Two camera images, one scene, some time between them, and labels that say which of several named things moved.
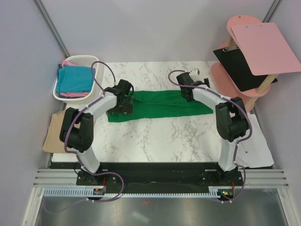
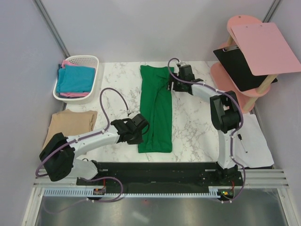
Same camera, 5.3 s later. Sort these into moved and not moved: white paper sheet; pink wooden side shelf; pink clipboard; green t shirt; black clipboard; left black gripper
Moved: green t shirt; left black gripper
Not moved: white paper sheet; pink wooden side shelf; black clipboard; pink clipboard
